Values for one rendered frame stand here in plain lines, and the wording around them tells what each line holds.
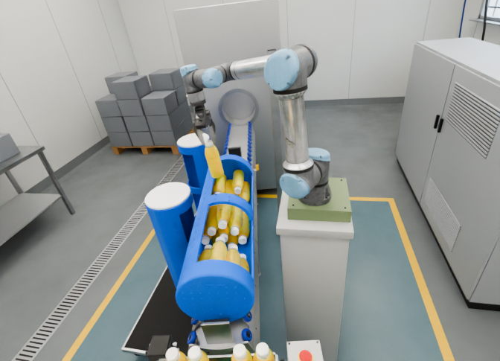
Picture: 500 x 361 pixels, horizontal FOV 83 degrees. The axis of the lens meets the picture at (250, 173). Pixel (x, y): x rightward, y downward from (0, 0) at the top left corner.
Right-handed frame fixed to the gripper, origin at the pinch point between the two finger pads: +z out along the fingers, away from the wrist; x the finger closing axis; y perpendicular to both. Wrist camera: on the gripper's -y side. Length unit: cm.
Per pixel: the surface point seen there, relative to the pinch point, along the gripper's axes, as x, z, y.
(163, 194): 39, 36, 23
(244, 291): -7, 32, -61
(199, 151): 23, 42, 90
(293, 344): -20, 37, -79
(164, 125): 104, 78, 302
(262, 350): -10, 37, -79
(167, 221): 38, 47, 9
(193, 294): 11, 31, -60
